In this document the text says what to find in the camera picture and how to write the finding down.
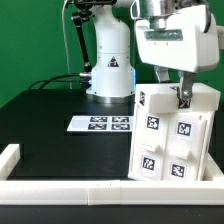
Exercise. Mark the white cabinet door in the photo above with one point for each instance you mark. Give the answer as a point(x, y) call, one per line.
point(184, 147)
point(148, 145)

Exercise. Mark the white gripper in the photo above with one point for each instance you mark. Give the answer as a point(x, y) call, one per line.
point(183, 45)

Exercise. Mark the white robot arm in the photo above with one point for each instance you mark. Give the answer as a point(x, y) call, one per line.
point(112, 76)

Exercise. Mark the white flat marker plate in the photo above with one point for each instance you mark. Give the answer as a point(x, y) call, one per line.
point(100, 124)

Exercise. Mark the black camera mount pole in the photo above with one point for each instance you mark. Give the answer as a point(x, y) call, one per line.
point(83, 15)

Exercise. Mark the white U-shaped fence frame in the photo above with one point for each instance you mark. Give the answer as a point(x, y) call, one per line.
point(209, 191)

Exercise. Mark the white cabinet body box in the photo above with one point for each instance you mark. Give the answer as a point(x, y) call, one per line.
point(209, 115)

